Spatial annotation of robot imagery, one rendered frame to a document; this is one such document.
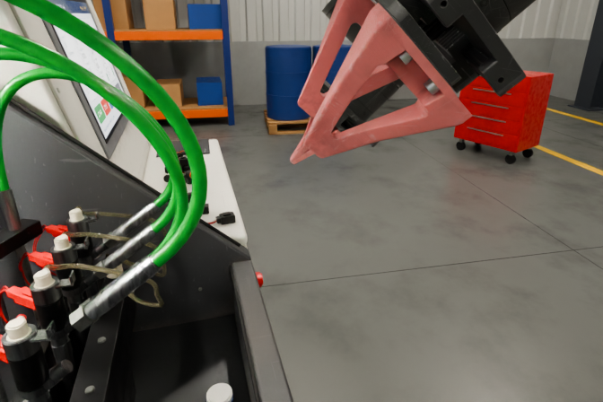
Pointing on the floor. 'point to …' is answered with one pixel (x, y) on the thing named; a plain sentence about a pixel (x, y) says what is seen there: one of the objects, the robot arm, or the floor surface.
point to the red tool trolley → (506, 114)
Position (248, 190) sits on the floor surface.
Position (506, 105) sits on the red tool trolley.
